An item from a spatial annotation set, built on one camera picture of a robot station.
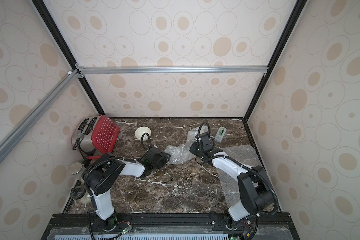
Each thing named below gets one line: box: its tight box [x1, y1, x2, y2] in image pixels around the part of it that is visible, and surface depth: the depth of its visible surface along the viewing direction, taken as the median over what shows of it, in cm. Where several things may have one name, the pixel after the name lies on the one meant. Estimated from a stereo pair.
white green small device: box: [214, 126, 227, 143], surface depth 108 cm
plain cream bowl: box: [134, 126, 152, 141], surface depth 108 cm
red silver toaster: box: [71, 114, 120, 159], surface depth 93 cm
